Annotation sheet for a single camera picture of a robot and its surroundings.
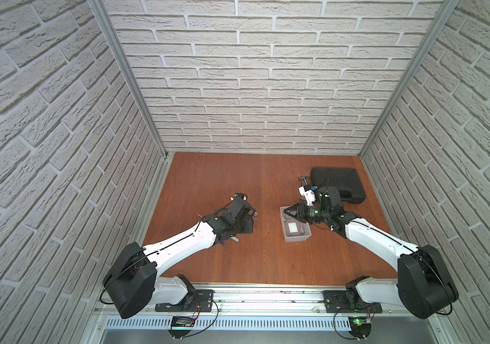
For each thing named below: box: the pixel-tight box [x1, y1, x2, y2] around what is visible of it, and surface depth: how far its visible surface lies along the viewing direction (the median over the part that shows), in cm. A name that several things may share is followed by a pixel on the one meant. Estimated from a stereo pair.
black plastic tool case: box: [310, 166, 367, 205], surface depth 103 cm
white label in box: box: [287, 222, 299, 233], surface depth 94 cm
